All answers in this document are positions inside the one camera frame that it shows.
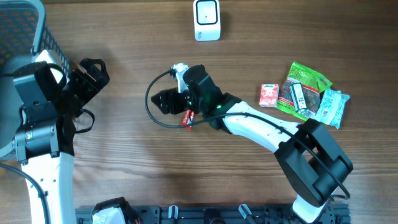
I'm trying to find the red stick packet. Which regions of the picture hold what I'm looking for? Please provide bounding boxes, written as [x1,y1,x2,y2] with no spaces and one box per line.
[181,110,195,130]

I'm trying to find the red Kleenex tissue pack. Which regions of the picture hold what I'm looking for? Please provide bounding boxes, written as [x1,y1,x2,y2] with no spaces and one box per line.
[259,84,279,108]

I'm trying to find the dark green small box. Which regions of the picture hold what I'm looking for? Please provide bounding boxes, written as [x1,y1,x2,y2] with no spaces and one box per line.
[289,83,308,113]

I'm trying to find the green snack bag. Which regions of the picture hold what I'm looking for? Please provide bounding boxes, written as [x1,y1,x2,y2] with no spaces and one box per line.
[277,62,332,121]

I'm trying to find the pale teal wipes packet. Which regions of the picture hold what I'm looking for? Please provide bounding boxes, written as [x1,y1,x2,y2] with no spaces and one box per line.
[313,89,350,129]

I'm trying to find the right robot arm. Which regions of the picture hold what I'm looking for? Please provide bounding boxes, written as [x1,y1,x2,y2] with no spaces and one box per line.
[144,63,353,223]

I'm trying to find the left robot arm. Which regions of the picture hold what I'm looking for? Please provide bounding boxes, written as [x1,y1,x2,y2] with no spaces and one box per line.
[12,58,109,223]

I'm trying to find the white barcode scanner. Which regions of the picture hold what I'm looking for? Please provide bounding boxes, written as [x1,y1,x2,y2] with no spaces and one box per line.
[193,0,221,42]

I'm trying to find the black right camera cable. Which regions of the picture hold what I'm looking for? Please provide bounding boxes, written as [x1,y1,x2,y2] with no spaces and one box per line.
[144,69,351,200]

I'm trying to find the black camera cable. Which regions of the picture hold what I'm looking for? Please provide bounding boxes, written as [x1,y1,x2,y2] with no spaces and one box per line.
[144,69,351,200]
[0,163,50,224]

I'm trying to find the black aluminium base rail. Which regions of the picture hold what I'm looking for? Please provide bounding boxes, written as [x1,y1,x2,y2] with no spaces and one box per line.
[76,203,351,224]

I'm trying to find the black left camera cable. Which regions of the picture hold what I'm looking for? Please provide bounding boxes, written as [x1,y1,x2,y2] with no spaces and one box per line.
[0,163,50,224]

